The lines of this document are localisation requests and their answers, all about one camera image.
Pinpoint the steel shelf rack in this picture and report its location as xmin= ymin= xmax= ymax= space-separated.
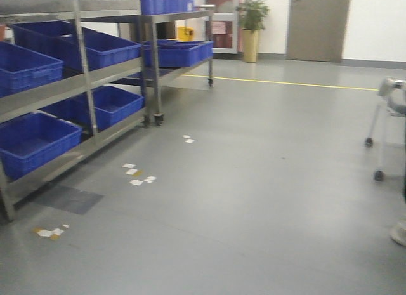
xmin=110 ymin=9 xmax=214 ymax=127
xmin=0 ymin=0 xmax=150 ymax=222

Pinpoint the blue bin far rack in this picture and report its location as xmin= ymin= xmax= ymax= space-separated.
xmin=157 ymin=39 xmax=213 ymax=68

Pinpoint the blue bin lower rear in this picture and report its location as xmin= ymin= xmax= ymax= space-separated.
xmin=41 ymin=86 xmax=145 ymax=131

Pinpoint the blue bin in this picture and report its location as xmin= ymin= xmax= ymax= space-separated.
xmin=1 ymin=42 xmax=63 ymax=97
xmin=140 ymin=0 xmax=195 ymax=15
xmin=41 ymin=86 xmax=145 ymax=131
xmin=1 ymin=112 xmax=82 ymax=180
xmin=10 ymin=20 xmax=142 ymax=72

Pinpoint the yellow container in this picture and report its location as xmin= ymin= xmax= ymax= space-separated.
xmin=176 ymin=26 xmax=195 ymax=42

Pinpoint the potted green plant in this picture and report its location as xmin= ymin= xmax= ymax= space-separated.
xmin=235 ymin=0 xmax=270 ymax=63

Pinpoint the blue bin top far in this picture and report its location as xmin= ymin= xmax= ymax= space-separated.
xmin=140 ymin=0 xmax=195 ymax=15

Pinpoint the brown door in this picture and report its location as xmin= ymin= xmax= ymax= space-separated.
xmin=286 ymin=0 xmax=350 ymax=62

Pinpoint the blue bin lower front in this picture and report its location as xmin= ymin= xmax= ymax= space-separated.
xmin=1 ymin=112 xmax=82 ymax=180

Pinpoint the blue bin middle rear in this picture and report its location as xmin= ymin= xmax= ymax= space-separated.
xmin=10 ymin=20 xmax=142 ymax=72

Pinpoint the blue bin middle front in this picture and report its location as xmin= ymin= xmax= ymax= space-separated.
xmin=1 ymin=42 xmax=63 ymax=97

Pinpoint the wheeled metal stand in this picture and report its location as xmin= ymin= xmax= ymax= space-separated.
xmin=364 ymin=77 xmax=405 ymax=181

